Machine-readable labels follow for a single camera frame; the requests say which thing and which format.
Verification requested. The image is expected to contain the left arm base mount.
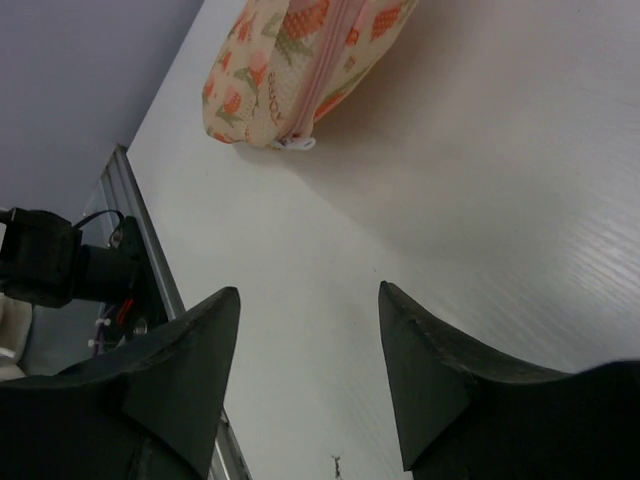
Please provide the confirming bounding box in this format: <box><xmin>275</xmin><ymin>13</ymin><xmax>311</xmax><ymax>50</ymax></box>
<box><xmin>90</xmin><ymin>216</ymin><xmax>169</xmax><ymax>356</ymax></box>

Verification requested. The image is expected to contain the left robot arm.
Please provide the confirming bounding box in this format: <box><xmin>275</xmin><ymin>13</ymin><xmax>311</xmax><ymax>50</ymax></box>
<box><xmin>1</xmin><ymin>207</ymin><xmax>141</xmax><ymax>381</ymax></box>

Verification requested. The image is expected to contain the floral mesh laundry bag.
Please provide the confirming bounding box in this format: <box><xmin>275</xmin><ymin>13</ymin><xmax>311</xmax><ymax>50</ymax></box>
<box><xmin>201</xmin><ymin>0</ymin><xmax>416</xmax><ymax>151</ymax></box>

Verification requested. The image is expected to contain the aluminium mounting rail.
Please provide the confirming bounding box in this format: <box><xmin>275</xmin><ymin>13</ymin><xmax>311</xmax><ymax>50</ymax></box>
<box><xmin>85</xmin><ymin>145</ymin><xmax>252</xmax><ymax>480</ymax></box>

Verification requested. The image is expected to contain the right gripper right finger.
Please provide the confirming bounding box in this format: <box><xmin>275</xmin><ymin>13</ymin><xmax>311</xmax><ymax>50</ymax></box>
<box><xmin>378</xmin><ymin>282</ymin><xmax>639</xmax><ymax>479</ymax></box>

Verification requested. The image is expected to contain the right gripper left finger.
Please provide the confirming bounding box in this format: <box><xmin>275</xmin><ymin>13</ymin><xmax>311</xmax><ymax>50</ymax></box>
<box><xmin>1</xmin><ymin>287</ymin><xmax>240</xmax><ymax>479</ymax></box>

